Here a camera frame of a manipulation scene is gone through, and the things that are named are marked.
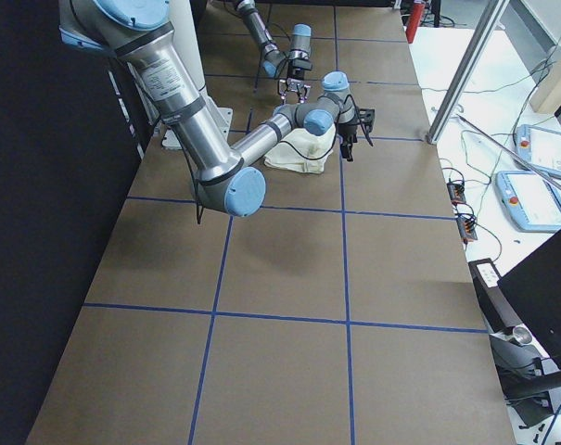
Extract far orange black connector box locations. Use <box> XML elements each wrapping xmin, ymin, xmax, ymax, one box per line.
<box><xmin>446</xmin><ymin>180</ymin><xmax>466</xmax><ymax>205</ymax></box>

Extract orange black connector box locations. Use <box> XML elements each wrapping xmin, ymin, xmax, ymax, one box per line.
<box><xmin>456</xmin><ymin>214</ymin><xmax>478</xmax><ymax>245</ymax></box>
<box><xmin>446</xmin><ymin>180</ymin><xmax>466</xmax><ymax>205</ymax></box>

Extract black box white label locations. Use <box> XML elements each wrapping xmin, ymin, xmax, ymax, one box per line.
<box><xmin>468</xmin><ymin>259</ymin><xmax>523</xmax><ymax>332</ymax></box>

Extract aluminium frame post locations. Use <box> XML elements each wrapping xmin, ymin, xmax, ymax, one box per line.
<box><xmin>427</xmin><ymin>0</ymin><xmax>509</xmax><ymax>145</ymax></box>

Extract black monitor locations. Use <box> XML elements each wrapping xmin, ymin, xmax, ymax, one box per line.
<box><xmin>499</xmin><ymin>230</ymin><xmax>561</xmax><ymax>368</ymax></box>

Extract cream long-sleeve cat shirt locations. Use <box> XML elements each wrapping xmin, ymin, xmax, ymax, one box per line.
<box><xmin>263</xmin><ymin>127</ymin><xmax>336</xmax><ymax>174</ymax></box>

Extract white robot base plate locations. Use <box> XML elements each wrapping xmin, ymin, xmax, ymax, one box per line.
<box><xmin>161</xmin><ymin>95</ymin><xmax>234</xmax><ymax>152</ymax></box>

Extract near orange black connector box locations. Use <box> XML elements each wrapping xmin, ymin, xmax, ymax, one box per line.
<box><xmin>456</xmin><ymin>214</ymin><xmax>478</xmax><ymax>245</ymax></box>

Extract red cylinder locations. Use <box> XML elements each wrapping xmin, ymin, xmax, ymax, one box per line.
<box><xmin>405</xmin><ymin>0</ymin><xmax>426</xmax><ymax>45</ymax></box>

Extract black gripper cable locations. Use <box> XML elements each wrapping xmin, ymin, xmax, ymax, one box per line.
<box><xmin>279</xmin><ymin>92</ymin><xmax>375</xmax><ymax>161</ymax></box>

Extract metal reacher grabber tool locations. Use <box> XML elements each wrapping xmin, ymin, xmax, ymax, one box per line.
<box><xmin>456</xmin><ymin>113</ymin><xmax>561</xmax><ymax>191</ymax></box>

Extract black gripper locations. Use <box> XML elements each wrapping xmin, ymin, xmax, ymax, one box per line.
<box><xmin>338</xmin><ymin>108</ymin><xmax>376</xmax><ymax>161</ymax></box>
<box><xmin>277</xmin><ymin>58</ymin><xmax>312</xmax><ymax>103</ymax></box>

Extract far blue teach pendant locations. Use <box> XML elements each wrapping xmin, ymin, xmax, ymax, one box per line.
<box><xmin>515</xmin><ymin>124</ymin><xmax>561</xmax><ymax>179</ymax></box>

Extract blue teach pendant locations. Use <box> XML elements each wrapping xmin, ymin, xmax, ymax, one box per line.
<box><xmin>515</xmin><ymin>124</ymin><xmax>561</xmax><ymax>179</ymax></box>
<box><xmin>494</xmin><ymin>171</ymin><xmax>561</xmax><ymax>233</ymax></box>

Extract near blue teach pendant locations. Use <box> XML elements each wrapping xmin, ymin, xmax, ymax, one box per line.
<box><xmin>494</xmin><ymin>171</ymin><xmax>561</xmax><ymax>233</ymax></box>

